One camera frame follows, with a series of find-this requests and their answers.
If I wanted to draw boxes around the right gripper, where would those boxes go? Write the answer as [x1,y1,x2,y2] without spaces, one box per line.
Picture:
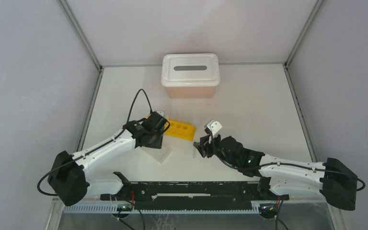
[194,131,238,167]

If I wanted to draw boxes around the yellow test tube rack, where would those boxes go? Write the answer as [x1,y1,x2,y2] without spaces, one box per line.
[156,119,196,141]

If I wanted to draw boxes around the pink plastic bin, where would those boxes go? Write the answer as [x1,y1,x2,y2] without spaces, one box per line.
[166,86,216,99]

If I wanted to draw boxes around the white plastic bin lid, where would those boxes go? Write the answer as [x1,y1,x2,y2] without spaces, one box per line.
[161,53,220,88]

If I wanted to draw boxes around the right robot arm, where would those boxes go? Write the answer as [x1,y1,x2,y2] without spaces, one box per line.
[193,135,364,211]

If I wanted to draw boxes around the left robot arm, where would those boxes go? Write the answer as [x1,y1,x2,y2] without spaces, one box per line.
[37,110,169,207]

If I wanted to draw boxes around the clear well plate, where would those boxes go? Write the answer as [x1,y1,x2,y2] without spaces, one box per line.
[141,147,172,164]

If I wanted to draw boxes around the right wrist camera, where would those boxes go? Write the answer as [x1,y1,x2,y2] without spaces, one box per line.
[205,119,222,138]

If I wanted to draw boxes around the left camera cable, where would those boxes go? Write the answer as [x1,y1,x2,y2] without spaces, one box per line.
[126,88,154,125]

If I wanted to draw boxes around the camera cable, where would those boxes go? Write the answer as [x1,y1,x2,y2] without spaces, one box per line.
[207,128,366,192]
[126,88,154,125]

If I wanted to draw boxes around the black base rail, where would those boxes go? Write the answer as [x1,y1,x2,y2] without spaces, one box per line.
[100,181,289,211]

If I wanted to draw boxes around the right camera cable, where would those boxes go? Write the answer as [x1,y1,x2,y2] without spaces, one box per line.
[207,128,366,192]

